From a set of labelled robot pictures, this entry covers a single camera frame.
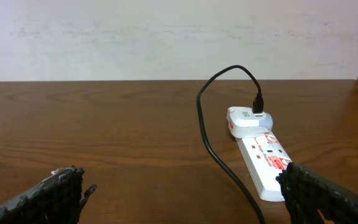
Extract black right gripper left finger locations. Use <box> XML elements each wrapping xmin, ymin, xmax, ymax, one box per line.
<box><xmin>0</xmin><ymin>166</ymin><xmax>97</xmax><ymax>224</ymax></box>

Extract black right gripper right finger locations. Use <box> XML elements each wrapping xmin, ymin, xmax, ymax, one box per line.
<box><xmin>276</xmin><ymin>162</ymin><xmax>358</xmax><ymax>224</ymax></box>

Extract black charging cable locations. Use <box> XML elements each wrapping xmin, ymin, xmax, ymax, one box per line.
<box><xmin>196</xmin><ymin>64</ymin><xmax>267</xmax><ymax>224</ymax></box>

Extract white USB charger adapter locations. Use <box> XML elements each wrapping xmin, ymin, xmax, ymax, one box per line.
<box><xmin>226</xmin><ymin>106</ymin><xmax>273</xmax><ymax>139</ymax></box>

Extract white power strip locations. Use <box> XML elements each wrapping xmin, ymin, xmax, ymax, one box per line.
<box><xmin>235</xmin><ymin>130</ymin><xmax>291</xmax><ymax>202</ymax></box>

